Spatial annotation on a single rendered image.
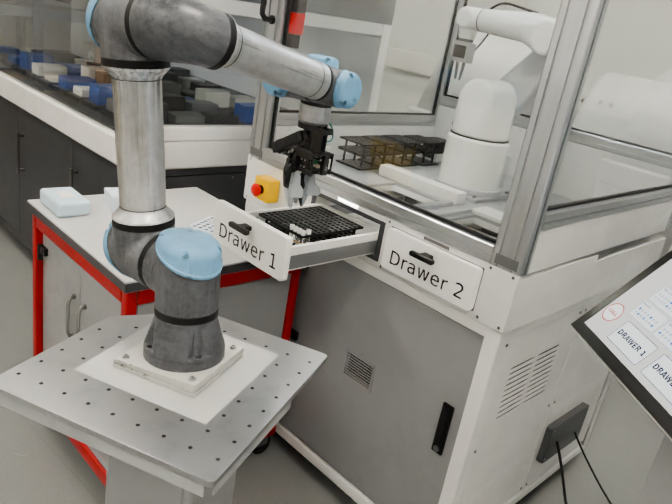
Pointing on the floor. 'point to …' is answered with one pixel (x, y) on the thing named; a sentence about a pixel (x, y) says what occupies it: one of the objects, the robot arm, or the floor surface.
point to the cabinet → (435, 392)
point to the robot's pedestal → (164, 492)
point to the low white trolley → (61, 299)
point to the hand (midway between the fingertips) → (294, 200)
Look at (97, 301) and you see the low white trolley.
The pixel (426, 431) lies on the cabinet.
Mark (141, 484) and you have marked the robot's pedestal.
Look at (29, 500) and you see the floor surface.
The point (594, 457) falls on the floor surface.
